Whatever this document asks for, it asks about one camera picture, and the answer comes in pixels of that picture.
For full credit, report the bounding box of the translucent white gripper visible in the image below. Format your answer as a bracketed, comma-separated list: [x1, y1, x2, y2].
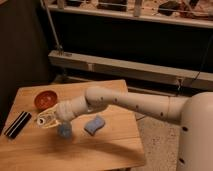
[35, 106, 60, 129]

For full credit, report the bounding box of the metal rod stand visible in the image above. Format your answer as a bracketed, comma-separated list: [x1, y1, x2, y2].
[42, 0, 65, 56]

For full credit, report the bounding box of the black cable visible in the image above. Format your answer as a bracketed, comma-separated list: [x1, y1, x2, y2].
[175, 33, 213, 98]

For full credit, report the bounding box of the black rectangular bar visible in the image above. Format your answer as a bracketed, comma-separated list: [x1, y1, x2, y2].
[4, 111, 32, 139]

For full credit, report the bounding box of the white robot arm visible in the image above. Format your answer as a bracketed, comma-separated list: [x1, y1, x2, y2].
[36, 86, 213, 171]

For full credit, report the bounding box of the white wooden shelf unit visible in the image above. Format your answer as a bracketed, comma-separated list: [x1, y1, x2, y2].
[48, 0, 213, 94]

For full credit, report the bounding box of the red bowl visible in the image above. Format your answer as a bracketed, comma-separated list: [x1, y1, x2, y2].
[34, 90, 58, 110]

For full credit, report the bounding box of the blue sponge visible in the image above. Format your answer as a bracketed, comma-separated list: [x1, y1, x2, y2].
[84, 115, 105, 136]

